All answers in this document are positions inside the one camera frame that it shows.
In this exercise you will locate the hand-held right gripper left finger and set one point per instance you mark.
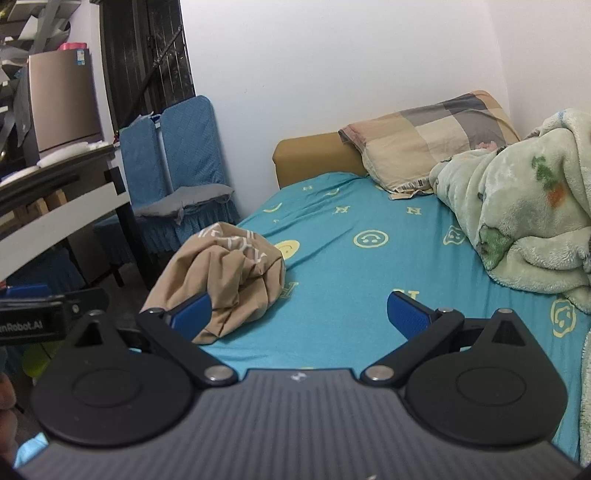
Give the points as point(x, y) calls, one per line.
point(193, 314)

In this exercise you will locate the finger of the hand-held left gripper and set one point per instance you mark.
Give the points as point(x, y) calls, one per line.
point(90, 300)

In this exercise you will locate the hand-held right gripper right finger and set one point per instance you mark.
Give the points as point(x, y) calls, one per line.
point(407, 318)

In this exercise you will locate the tan t-shirt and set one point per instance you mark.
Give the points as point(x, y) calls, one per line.
point(231, 272)

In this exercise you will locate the person's left hand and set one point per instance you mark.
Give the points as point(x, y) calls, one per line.
point(6, 392)

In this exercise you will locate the yellow-green object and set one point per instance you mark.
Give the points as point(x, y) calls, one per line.
point(34, 360)

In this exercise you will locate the blue quilted covered chair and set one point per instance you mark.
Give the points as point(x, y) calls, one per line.
point(141, 161)
point(51, 272)
point(187, 143)

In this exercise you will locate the bed with teal printed sheet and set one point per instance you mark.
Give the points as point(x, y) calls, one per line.
point(360, 277)

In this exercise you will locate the white and black table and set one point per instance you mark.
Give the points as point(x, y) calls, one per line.
point(55, 221)

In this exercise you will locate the grey seat cushion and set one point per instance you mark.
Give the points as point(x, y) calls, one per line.
point(189, 199)

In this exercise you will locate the white plate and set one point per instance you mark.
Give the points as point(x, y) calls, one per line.
point(21, 174)

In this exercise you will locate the pale green fleece blanket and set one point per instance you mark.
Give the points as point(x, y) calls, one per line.
point(521, 207)

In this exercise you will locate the checkered beige grey pillow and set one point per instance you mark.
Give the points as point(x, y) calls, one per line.
point(415, 138)

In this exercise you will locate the tan padded headboard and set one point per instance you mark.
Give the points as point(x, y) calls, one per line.
point(314, 154)

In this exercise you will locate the gold refrigerator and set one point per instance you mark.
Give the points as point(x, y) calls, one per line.
point(62, 101)

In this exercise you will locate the dark window with grille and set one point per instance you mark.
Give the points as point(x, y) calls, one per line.
point(143, 60)

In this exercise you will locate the pink lidded container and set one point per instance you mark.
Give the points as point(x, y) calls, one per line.
point(74, 46)

